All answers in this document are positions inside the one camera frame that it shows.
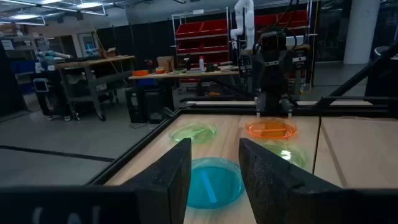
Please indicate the cardboard box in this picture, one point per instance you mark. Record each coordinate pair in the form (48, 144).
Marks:
(109, 53)
(165, 63)

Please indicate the translucent orange plastic plate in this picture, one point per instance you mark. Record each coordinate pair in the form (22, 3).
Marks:
(270, 129)

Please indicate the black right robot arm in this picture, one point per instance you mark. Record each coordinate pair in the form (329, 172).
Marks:
(273, 40)

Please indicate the wooden workbench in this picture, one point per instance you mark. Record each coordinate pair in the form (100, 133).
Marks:
(186, 75)
(93, 61)

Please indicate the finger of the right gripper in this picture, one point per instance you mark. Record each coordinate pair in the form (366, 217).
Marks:
(260, 106)
(287, 107)

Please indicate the white and teal tubes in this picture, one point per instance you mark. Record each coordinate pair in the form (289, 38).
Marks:
(56, 55)

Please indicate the white bottle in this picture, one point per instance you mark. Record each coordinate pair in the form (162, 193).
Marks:
(201, 63)

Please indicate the translucent green plastic plate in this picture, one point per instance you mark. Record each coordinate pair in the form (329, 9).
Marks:
(293, 155)
(192, 133)

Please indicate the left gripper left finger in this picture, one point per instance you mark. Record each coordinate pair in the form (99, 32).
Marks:
(174, 186)

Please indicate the black aluminium table frame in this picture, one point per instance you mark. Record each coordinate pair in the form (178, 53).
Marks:
(217, 111)

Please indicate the black computer tower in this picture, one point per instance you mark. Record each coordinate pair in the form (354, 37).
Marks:
(136, 105)
(158, 104)

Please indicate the black bin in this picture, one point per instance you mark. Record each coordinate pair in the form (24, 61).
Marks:
(382, 77)

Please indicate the orange bowl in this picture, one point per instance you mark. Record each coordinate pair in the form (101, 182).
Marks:
(140, 73)

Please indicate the rectangular ceiling light fixture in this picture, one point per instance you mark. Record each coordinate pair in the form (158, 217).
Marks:
(87, 5)
(23, 17)

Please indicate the translucent blue plastic plate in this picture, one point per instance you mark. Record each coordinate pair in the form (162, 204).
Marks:
(214, 183)

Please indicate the blue storage bin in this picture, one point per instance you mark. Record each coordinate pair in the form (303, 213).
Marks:
(23, 67)

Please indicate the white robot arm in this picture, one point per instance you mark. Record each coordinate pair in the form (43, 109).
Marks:
(245, 18)

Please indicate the white round pillar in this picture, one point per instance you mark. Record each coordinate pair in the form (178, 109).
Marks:
(360, 31)

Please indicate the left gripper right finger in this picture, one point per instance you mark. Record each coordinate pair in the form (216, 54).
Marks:
(273, 193)

